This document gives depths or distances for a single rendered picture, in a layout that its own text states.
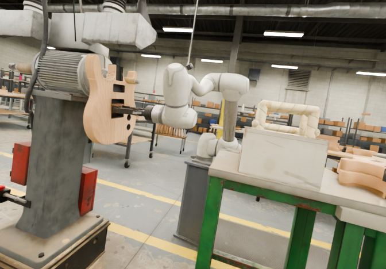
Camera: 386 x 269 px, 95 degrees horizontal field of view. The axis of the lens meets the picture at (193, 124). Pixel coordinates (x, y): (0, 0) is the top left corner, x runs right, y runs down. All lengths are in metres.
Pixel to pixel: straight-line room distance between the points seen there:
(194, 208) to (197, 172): 0.32
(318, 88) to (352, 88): 1.71
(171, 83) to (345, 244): 0.82
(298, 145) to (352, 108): 12.82
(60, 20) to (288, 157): 1.34
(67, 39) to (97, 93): 0.48
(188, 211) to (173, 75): 1.30
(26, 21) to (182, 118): 1.03
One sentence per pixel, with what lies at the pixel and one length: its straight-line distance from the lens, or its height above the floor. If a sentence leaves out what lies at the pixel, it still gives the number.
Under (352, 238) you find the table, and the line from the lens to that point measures 0.87.
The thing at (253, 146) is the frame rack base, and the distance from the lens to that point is 0.69.
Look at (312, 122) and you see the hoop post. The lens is 0.73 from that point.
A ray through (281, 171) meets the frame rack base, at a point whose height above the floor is 0.97.
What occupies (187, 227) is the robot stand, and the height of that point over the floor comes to 0.13.
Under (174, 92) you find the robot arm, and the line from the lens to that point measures 0.73.
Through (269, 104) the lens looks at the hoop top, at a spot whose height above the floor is 1.20.
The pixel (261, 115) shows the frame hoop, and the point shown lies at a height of 1.15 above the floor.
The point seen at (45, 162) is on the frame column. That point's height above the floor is 0.72.
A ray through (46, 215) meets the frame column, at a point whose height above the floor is 0.42.
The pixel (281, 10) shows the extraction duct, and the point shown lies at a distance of 6.05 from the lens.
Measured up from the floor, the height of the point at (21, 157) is 0.72.
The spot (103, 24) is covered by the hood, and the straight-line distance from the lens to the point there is 1.04.
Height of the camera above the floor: 1.12
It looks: 3 degrees down
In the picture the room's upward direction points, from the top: 9 degrees clockwise
